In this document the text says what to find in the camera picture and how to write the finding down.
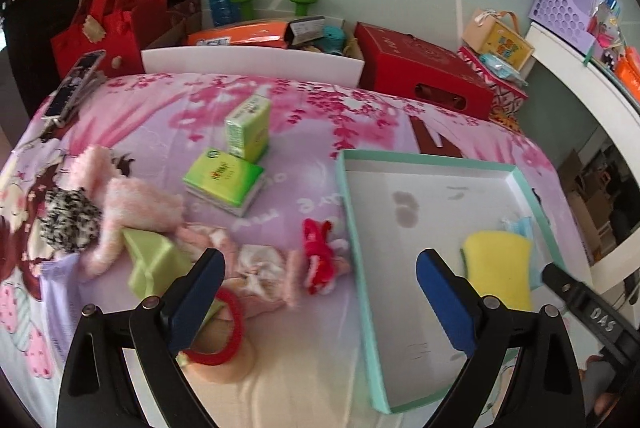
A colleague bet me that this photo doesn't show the beige gift box with handle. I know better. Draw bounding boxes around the beige gift box with handle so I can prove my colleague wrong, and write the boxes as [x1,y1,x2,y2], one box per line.
[461,8,535,71]

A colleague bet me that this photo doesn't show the pile of colourful packets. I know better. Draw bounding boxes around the pile of colourful packets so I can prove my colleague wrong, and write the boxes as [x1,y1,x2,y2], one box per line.
[590,0,640,101]

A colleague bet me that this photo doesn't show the light green satin cloth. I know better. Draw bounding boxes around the light green satin cloth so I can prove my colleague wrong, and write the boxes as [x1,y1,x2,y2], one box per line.
[122,228,227,325]

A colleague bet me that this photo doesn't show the green dumbbell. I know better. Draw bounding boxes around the green dumbbell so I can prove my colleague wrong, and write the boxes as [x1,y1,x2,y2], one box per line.
[230,0,263,21]
[289,0,326,16]

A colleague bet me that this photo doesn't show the red felt tote bag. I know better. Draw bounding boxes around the red felt tote bag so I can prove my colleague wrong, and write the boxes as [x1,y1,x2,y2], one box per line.
[50,0,169,80]

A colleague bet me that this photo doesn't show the black white leopard scrunchie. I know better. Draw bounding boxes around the black white leopard scrunchie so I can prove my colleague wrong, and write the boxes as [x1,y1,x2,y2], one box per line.
[41,187,104,254]

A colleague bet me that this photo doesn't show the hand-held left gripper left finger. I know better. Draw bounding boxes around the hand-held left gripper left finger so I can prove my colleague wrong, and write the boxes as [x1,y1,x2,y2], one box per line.
[56,248,227,428]

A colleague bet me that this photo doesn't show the pink purple printed blanket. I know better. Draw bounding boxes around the pink purple printed blanket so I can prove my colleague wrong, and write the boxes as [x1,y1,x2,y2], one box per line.
[0,72,596,428]

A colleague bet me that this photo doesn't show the lavender pack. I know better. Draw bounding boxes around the lavender pack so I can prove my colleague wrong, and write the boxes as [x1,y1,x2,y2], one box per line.
[40,253,97,359]

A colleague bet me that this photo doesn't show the upright green tissue pack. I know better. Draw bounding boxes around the upright green tissue pack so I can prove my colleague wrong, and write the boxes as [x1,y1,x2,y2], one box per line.
[223,95,273,162]

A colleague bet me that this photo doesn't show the pink floral scrunchie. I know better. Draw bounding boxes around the pink floral scrunchie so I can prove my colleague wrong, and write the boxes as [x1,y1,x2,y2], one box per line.
[177,224,301,315]

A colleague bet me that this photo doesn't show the yellow sponge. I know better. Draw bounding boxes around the yellow sponge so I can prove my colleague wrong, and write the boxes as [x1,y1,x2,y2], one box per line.
[460,230,544,311]

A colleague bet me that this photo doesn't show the red hair ring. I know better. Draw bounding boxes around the red hair ring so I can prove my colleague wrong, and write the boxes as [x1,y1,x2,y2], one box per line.
[177,288,247,366]

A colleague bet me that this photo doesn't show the red plush hair tie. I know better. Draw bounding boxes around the red plush hair tie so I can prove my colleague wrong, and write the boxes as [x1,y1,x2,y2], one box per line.
[301,218,347,296]

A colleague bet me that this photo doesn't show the teal plastic cup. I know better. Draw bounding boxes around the teal plastic cup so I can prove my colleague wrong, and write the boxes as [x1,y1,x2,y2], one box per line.
[320,25,347,55]

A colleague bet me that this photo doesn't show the teal cardboard box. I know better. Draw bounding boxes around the teal cardboard box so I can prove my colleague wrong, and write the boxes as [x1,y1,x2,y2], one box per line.
[335,149,568,415]

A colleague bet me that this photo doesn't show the white storage box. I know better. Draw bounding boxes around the white storage box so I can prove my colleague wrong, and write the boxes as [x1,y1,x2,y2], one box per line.
[141,45,366,86]

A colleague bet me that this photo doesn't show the smartphone on clip holder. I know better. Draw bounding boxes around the smartphone on clip holder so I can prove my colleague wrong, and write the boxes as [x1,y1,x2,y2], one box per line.
[40,49,108,129]

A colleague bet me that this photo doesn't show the red white patterned box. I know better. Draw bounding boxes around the red white patterned box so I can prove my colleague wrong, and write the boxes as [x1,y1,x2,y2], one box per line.
[457,47,530,119]

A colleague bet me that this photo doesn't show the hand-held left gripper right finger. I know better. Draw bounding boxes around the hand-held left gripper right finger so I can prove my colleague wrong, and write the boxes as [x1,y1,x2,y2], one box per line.
[416,249,586,428]

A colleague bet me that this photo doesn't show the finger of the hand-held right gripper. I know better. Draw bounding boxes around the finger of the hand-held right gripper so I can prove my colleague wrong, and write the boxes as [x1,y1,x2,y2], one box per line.
[542,262,582,306]

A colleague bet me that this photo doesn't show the red cardboard box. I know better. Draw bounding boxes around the red cardboard box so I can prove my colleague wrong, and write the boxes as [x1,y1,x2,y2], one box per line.
[355,22,496,121]

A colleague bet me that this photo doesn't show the flat green tissue pack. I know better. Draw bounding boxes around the flat green tissue pack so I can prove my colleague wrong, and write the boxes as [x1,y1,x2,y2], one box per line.
[182,148,266,218]

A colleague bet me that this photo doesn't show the blue wet wipes pack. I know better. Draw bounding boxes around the blue wet wipes pack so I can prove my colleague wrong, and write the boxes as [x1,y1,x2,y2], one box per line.
[479,53,528,86]

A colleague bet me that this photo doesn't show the white desk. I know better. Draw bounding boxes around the white desk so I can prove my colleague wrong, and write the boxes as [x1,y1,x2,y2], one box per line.
[525,22,640,294]

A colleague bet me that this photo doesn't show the black cabinet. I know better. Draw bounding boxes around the black cabinet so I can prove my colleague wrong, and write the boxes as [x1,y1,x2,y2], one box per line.
[0,0,93,121]

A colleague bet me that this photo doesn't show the beige powder puff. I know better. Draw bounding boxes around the beige powder puff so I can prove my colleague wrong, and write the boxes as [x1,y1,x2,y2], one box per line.
[192,333,262,384]

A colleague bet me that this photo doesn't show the purple perforated file basket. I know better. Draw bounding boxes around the purple perforated file basket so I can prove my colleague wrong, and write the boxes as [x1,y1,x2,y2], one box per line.
[529,0,601,51]

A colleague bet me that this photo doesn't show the blue face mask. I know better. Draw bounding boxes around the blue face mask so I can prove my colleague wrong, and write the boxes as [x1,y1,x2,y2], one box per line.
[501,215,536,241]

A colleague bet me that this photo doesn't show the orange cardboard box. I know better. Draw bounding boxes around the orange cardboard box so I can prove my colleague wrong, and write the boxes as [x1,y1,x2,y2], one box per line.
[187,15,327,51]

